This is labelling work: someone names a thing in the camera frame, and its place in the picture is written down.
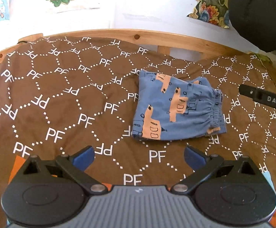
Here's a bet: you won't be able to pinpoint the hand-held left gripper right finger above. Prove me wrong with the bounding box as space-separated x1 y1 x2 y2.
171 145 263 194

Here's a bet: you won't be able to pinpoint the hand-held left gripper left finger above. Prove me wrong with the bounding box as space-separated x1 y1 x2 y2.
21 145 107 193

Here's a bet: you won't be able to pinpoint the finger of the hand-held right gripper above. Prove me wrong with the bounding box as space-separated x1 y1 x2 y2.
239 84 276 112

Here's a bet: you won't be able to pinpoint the blue printed pants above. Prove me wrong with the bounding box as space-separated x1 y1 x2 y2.
131 69 227 141

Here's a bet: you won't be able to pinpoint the green cloth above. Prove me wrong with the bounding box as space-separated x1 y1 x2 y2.
249 52 273 63

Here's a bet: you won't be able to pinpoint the brown printed blanket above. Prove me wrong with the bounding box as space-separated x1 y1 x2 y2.
0 36 276 195

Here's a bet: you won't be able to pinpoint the colourful patterned bed sheet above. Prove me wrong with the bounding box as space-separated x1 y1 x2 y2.
7 155 276 228

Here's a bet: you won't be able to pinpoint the black cushion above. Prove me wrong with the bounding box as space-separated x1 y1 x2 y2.
228 0 276 53

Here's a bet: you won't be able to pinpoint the floral multicoloured fabric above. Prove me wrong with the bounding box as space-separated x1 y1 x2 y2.
187 0 231 29

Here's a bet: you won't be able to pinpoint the wooden bed frame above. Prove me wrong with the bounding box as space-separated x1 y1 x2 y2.
0 28 276 95

